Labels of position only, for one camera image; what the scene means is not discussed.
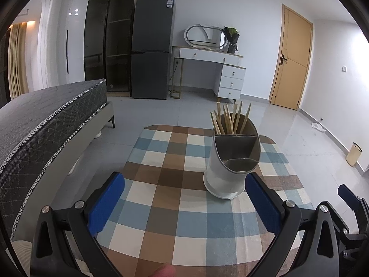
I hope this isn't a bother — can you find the bundle of wooden chopsticks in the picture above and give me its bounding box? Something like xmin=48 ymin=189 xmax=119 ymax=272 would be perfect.
xmin=210 ymin=102 xmax=252 ymax=136

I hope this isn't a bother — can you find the white wardrobe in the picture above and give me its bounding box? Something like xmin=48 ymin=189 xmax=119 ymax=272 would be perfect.
xmin=37 ymin=0 xmax=95 ymax=91

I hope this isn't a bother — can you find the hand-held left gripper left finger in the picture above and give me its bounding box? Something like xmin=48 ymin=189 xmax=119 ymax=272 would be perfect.
xmin=30 ymin=172 xmax=125 ymax=277

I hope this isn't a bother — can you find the beige curtain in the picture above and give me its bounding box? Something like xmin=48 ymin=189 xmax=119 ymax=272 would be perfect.
xmin=7 ymin=21 xmax=31 ymax=101

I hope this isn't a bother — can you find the person's left hand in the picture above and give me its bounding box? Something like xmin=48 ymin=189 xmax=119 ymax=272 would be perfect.
xmin=152 ymin=264 xmax=176 ymax=277

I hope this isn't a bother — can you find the light grey bed frame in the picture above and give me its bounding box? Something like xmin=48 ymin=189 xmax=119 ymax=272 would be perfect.
xmin=10 ymin=101 xmax=116 ymax=243

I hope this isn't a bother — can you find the dark grey fridge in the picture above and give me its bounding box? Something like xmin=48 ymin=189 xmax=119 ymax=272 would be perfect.
xmin=130 ymin=0 xmax=176 ymax=100

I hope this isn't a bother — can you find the oval mirror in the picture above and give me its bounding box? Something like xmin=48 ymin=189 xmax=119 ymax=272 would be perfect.
xmin=184 ymin=24 xmax=227 ymax=49

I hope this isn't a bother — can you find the plaid tablecloth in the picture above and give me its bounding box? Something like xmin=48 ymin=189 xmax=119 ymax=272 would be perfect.
xmin=95 ymin=125 xmax=316 ymax=277

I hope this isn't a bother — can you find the dark grey quilted mattress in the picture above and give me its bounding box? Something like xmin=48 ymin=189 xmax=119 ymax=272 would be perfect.
xmin=0 ymin=78 xmax=108 ymax=241

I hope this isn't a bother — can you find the black glass cabinet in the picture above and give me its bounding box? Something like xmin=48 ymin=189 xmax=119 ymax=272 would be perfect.
xmin=83 ymin=0 xmax=139 ymax=93

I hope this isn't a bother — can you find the wooden door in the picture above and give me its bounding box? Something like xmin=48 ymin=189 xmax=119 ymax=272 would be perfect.
xmin=269 ymin=4 xmax=314 ymax=111

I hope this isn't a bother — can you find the black wrapped flower bouquet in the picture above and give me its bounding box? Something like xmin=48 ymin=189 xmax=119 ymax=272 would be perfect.
xmin=223 ymin=27 xmax=240 ymax=54

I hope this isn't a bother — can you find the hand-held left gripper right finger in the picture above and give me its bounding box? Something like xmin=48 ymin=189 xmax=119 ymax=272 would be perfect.
xmin=245 ymin=172 xmax=342 ymax=277

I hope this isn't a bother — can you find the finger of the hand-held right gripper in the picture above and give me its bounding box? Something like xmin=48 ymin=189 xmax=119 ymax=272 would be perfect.
xmin=338 ymin=184 xmax=369 ymax=233
xmin=336 ymin=211 xmax=369 ymax=246

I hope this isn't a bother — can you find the white vanity desk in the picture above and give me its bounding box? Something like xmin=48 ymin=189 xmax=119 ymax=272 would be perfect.
xmin=169 ymin=45 xmax=247 ymax=100

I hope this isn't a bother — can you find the grey white utensil holder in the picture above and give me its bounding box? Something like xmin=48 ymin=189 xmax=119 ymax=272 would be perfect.
xmin=203 ymin=114 xmax=261 ymax=200

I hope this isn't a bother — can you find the cream trash bin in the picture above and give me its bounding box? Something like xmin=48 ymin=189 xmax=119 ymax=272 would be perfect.
xmin=346 ymin=142 xmax=364 ymax=166

